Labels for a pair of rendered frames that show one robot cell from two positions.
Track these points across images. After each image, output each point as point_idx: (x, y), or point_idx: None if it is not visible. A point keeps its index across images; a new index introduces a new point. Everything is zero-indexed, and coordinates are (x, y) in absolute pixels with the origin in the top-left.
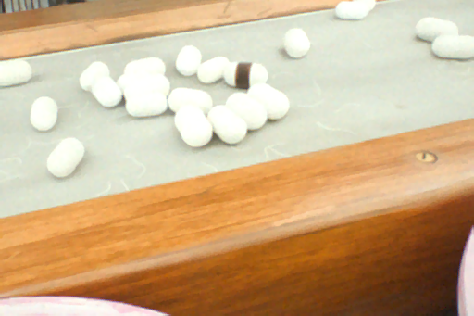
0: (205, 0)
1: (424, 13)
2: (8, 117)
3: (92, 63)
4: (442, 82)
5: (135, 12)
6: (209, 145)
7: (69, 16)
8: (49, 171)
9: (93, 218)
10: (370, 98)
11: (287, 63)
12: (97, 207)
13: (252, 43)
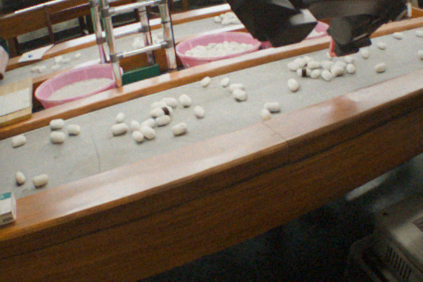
0: (346, 94)
1: (235, 118)
2: (362, 63)
3: (367, 79)
4: (245, 82)
5: (372, 85)
6: None
7: (399, 82)
8: (333, 57)
9: (308, 43)
10: (267, 76)
11: None
12: (309, 44)
13: (313, 93)
